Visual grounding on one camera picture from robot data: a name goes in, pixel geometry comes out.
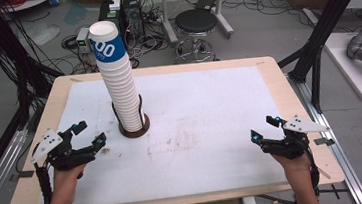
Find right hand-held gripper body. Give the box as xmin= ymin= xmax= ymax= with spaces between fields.
xmin=258 ymin=111 xmax=333 ymax=162

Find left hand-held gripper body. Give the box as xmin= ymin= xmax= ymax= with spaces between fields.
xmin=27 ymin=123 xmax=99 ymax=175

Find brown cup holder with wires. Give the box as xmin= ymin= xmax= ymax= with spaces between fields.
xmin=110 ymin=93 xmax=152 ymax=141

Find stack of white paper cups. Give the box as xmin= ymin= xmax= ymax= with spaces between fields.
xmin=86 ymin=17 xmax=148 ymax=137

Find person's right hand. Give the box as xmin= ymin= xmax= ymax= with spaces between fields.
xmin=273 ymin=151 xmax=313 ymax=187

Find person's left hand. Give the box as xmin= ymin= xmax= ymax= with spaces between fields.
xmin=50 ymin=162 xmax=91 ymax=204

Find black tape piece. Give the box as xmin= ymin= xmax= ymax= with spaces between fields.
xmin=8 ymin=169 xmax=36 ymax=183
xmin=313 ymin=136 xmax=336 ymax=148

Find thin wooden stick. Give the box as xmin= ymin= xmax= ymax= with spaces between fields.
xmin=317 ymin=166 xmax=332 ymax=181

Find white foam mat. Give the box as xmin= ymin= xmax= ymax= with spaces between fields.
xmin=23 ymin=60 xmax=312 ymax=204

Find grey power supply box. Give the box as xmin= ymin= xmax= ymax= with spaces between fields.
xmin=74 ymin=25 xmax=94 ymax=55

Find white platform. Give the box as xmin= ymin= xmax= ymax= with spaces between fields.
xmin=322 ymin=28 xmax=362 ymax=106

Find black round stool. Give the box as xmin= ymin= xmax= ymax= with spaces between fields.
xmin=169 ymin=6 xmax=223 ymax=65

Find black computer tower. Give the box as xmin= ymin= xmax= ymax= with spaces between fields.
xmin=118 ymin=0 xmax=147 ymax=39

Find white metal stand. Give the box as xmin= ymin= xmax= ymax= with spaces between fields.
xmin=158 ymin=0 xmax=236 ymax=46

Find black braided left gripper cable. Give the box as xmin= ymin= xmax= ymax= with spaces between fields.
xmin=30 ymin=141 xmax=56 ymax=204

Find black metal frame post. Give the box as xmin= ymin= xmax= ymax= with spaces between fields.
xmin=272 ymin=0 xmax=362 ymax=117
xmin=0 ymin=0 xmax=69 ymax=140

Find tangle of black floor cables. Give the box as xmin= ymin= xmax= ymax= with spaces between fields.
xmin=221 ymin=0 xmax=317 ymax=35

